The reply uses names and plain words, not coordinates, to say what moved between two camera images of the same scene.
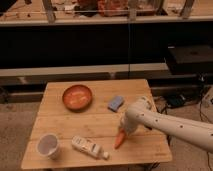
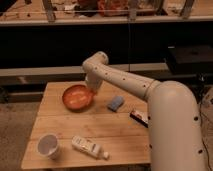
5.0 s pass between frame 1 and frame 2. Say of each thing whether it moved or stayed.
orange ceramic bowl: stayed
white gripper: moved
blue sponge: stayed
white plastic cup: stayed
